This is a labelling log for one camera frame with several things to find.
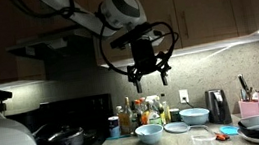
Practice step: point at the black pot with lid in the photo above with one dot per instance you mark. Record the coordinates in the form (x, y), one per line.
(65, 140)

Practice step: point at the white cap bottle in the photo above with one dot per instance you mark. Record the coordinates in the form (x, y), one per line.
(119, 110)

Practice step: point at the tall bottle with black cap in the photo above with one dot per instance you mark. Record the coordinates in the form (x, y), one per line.
(166, 111)

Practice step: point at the large amber bottle yellow label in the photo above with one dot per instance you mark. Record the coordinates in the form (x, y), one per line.
(126, 121)

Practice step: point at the small dark sauce bottle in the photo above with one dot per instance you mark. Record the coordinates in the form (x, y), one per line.
(134, 115)

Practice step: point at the bright blue round lid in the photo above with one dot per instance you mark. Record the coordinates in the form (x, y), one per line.
(229, 130)

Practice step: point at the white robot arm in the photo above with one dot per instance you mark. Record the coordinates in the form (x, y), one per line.
(121, 8)

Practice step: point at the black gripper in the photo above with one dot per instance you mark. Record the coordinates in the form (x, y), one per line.
(144, 55)

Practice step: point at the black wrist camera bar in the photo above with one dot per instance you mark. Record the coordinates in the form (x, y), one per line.
(131, 35)

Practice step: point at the white wall outlet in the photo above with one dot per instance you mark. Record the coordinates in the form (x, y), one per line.
(181, 93)

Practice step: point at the black stove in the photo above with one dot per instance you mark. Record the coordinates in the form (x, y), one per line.
(74, 111)

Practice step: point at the dark can with white lid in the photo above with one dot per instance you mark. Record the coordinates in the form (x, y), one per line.
(114, 128)

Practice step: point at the clear plastic container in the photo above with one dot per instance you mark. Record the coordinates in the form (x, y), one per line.
(204, 143)

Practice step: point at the orange cap sauce bottle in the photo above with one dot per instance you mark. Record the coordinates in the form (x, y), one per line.
(140, 109)

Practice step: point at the light blue round plate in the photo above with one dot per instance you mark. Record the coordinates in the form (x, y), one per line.
(176, 127)

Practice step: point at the large light blue bowl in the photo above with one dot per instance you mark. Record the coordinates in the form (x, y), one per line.
(194, 117)

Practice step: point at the small light blue bowl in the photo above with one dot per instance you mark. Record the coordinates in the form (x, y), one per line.
(149, 136)

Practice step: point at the pink utensil holder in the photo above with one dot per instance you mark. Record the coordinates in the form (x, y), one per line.
(249, 108)

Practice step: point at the dark green jar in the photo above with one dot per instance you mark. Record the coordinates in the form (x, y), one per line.
(175, 115)

